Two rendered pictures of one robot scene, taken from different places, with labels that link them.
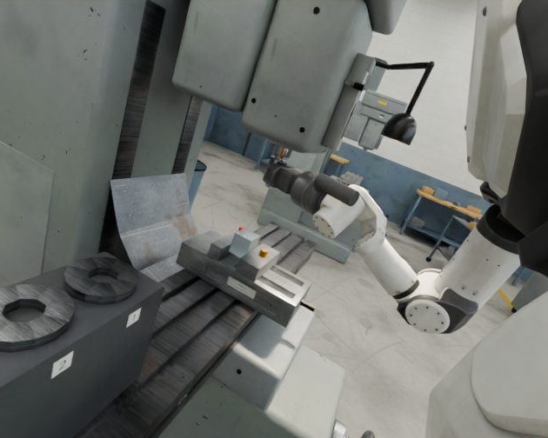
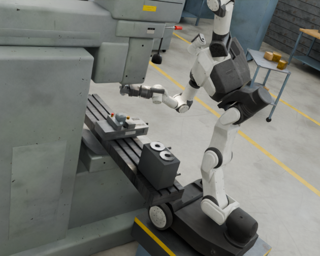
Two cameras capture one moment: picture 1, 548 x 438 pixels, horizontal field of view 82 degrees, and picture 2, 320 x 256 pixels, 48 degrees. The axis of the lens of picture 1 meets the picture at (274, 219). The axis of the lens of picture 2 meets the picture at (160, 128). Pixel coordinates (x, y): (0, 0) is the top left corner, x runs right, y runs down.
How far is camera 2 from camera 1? 2.03 m
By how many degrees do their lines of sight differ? 53
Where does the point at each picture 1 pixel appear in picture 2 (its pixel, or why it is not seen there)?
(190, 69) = (103, 75)
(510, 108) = (213, 90)
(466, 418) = (220, 125)
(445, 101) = not seen: outside the picture
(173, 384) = not seen: hidden behind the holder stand
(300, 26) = (138, 51)
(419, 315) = (182, 109)
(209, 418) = not seen: hidden behind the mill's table
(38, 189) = (58, 151)
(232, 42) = (119, 63)
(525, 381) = (225, 121)
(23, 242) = (49, 176)
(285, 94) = (136, 70)
